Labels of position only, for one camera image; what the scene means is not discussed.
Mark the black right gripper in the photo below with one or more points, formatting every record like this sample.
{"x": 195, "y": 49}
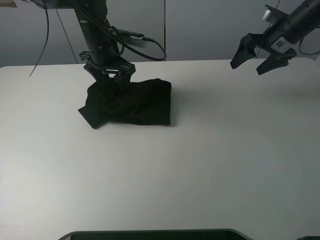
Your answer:
{"x": 281, "y": 52}

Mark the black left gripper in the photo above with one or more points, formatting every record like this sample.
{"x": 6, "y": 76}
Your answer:
{"x": 118, "y": 66}

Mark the black printed t-shirt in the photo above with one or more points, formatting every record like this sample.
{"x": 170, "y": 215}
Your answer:
{"x": 145, "y": 103}

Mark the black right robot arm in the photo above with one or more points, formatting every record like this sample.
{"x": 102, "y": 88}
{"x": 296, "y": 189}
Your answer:
{"x": 295, "y": 26}

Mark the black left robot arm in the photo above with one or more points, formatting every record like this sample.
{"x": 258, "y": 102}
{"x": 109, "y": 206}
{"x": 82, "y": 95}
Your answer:
{"x": 103, "y": 59}

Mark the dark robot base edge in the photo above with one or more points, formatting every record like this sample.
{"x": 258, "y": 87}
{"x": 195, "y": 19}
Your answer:
{"x": 190, "y": 234}

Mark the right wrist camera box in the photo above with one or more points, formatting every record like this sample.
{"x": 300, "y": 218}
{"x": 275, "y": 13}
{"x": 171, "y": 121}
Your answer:
{"x": 272, "y": 15}

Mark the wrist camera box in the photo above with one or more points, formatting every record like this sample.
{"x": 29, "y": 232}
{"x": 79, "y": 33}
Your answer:
{"x": 133, "y": 39}
{"x": 272, "y": 15}

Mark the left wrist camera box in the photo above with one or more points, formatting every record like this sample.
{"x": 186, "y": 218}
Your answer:
{"x": 133, "y": 39}

